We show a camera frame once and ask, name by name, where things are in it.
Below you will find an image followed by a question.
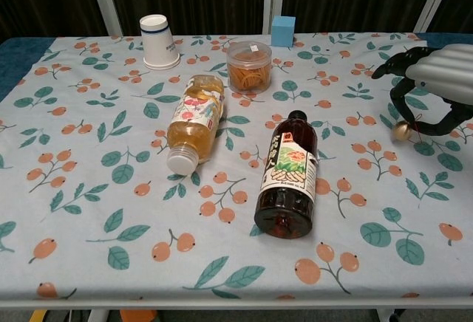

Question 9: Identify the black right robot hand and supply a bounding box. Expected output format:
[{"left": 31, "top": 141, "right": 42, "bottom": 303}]
[{"left": 371, "top": 44, "right": 473, "bottom": 138}]

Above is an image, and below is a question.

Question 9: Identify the small golden bell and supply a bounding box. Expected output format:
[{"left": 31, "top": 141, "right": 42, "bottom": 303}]
[{"left": 392, "top": 113, "right": 426, "bottom": 145}]

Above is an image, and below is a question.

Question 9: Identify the light blue foam cube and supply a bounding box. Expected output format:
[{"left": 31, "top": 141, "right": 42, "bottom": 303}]
[{"left": 270, "top": 15, "right": 296, "bottom": 47}]

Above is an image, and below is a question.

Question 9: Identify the dark brown tea bottle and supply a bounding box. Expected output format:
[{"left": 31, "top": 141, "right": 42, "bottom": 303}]
[{"left": 253, "top": 109, "right": 319, "bottom": 239}]

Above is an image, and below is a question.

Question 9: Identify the clear jar of rubber bands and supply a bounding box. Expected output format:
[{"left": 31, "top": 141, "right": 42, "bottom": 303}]
[{"left": 226, "top": 41, "right": 273, "bottom": 92}]

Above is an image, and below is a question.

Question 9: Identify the yellow tea bottle floral label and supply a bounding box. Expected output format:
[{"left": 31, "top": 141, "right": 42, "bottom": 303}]
[{"left": 166, "top": 74, "right": 226, "bottom": 174}]

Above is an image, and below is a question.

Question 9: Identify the white paper cup blue stripe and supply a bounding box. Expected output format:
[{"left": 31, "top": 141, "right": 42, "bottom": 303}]
[{"left": 139, "top": 14, "right": 181, "bottom": 71}]

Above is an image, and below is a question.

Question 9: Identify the floral fruit print tablecloth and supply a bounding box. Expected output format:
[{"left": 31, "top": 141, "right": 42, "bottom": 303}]
[{"left": 0, "top": 32, "right": 473, "bottom": 301}]

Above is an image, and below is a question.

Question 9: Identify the orange object under table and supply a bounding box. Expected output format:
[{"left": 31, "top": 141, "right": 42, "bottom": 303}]
[{"left": 119, "top": 309, "right": 158, "bottom": 322}]

